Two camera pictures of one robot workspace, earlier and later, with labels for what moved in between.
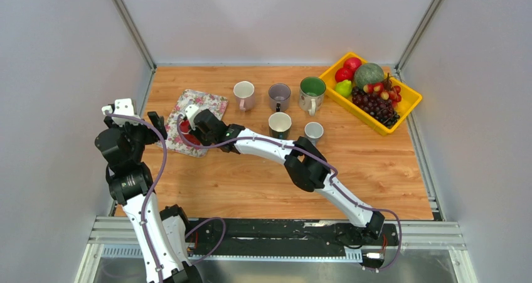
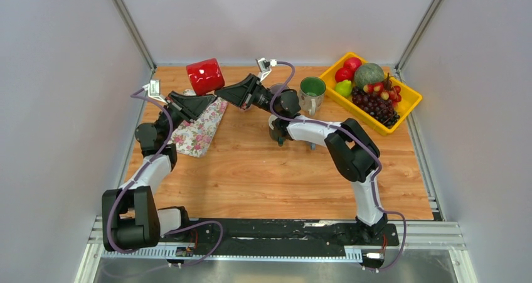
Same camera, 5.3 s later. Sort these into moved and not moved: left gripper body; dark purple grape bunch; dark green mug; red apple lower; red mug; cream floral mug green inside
Moved: left gripper body; red mug
Not moved: dark green mug; cream floral mug green inside; red apple lower; dark purple grape bunch
